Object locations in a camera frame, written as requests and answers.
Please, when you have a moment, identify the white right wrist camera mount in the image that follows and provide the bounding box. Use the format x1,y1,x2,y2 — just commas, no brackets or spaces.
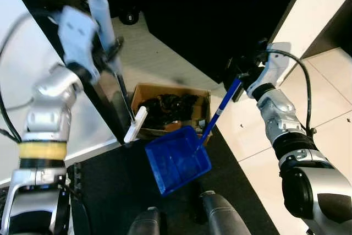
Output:
246,41,292,97

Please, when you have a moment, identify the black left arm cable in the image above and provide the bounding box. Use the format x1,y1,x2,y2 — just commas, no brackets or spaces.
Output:
0,10,61,142

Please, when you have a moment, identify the grey robot right leg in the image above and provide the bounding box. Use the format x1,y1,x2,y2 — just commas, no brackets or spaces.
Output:
199,190,252,235

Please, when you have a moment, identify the grey robot leg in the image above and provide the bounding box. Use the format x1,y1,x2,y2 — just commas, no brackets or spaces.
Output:
199,190,252,235
128,206,161,235

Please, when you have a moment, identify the blue plastic dustpan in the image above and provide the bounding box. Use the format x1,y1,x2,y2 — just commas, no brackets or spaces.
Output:
144,77,243,197

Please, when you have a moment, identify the grey handled white broom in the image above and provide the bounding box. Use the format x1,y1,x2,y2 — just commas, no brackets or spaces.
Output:
87,0,149,144

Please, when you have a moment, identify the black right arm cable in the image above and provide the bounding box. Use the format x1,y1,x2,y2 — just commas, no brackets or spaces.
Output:
266,48,317,139

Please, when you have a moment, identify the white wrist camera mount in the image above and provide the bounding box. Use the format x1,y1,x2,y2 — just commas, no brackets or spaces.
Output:
57,6,102,69
246,41,292,97

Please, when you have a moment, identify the dark metal post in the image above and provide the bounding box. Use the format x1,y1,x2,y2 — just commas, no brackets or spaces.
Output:
4,0,135,145

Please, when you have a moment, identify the brown cardboard box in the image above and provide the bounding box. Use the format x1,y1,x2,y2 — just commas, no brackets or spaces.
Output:
130,83,213,146

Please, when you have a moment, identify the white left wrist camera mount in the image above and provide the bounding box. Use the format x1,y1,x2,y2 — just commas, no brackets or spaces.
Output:
57,6,102,69

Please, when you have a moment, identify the grey robot left leg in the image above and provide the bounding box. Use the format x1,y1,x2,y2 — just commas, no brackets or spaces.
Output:
128,206,161,235

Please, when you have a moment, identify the large black cabinet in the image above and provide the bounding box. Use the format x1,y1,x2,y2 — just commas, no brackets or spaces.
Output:
118,0,314,90

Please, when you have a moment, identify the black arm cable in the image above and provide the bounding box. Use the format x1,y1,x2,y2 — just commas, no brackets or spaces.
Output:
266,48,317,139
0,10,61,142

